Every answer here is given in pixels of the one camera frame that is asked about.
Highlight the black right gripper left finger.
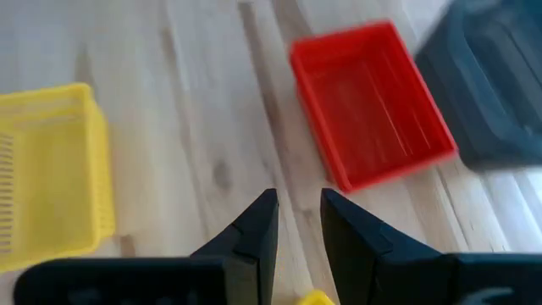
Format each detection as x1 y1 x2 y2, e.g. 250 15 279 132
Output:
190 188 279 305

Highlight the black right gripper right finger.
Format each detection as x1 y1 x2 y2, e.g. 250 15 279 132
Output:
320 187 459 305

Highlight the yellow slotted plastic basket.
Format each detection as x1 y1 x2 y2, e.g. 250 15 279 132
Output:
0 82 116 273
296 289 336 305

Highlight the red slotted plastic basket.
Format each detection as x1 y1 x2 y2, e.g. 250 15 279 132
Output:
289 19 459 194

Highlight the grey plastic storage bin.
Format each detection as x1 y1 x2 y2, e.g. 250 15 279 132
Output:
413 0 542 171

